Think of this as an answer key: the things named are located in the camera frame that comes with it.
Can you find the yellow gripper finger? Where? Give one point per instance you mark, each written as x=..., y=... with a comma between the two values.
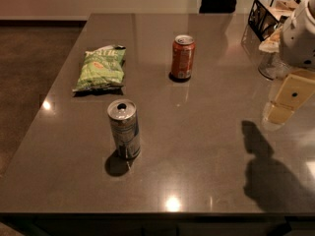
x=296, y=88
x=277, y=114

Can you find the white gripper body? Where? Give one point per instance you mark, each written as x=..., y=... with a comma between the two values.
x=299, y=39

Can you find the silver blue redbull can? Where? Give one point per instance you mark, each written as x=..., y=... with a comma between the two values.
x=124, y=125

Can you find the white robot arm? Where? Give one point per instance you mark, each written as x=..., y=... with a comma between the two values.
x=297, y=50

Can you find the orange soda can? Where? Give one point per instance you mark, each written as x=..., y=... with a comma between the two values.
x=183, y=49

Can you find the clear glass jar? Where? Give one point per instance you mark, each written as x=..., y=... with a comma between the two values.
x=272, y=66

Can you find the green chip bag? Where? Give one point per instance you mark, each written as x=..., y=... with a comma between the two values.
x=102, y=69

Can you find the black wire basket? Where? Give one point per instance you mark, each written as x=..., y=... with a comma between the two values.
x=267, y=15

